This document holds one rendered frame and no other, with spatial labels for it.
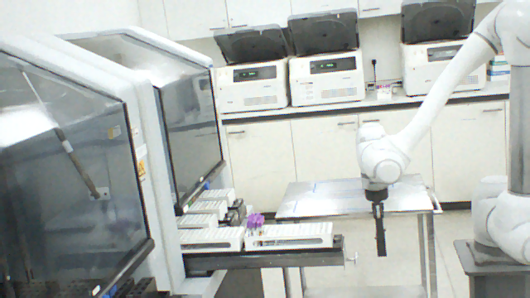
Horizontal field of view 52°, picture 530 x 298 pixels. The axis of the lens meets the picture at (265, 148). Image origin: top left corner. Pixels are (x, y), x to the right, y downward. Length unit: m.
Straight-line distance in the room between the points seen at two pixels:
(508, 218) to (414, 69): 2.46
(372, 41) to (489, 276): 2.99
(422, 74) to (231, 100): 1.43
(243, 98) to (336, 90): 0.71
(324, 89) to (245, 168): 0.88
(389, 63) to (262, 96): 1.17
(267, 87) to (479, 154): 1.63
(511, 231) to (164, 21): 3.46
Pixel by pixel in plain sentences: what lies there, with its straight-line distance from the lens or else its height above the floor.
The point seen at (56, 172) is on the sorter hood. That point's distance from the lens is 1.22.
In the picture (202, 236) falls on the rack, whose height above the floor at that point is 0.86.
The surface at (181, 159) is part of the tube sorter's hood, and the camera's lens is 1.90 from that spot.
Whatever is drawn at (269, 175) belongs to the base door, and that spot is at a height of 0.39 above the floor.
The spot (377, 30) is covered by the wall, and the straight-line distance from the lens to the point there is 4.63.
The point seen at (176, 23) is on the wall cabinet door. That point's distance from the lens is 4.53.
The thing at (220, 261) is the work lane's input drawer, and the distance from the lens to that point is 1.89.
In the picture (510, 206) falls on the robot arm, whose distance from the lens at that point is 1.71.
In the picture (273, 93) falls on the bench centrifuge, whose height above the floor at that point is 1.03.
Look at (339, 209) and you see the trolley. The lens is 2.13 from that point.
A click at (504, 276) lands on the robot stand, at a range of 1.98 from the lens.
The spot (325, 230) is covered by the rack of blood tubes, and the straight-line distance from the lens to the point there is 1.84.
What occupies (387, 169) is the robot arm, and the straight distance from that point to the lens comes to 1.53.
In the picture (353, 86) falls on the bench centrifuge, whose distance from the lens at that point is 4.04.
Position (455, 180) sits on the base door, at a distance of 4.25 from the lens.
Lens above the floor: 1.57
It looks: 13 degrees down
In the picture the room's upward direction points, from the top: 7 degrees counter-clockwise
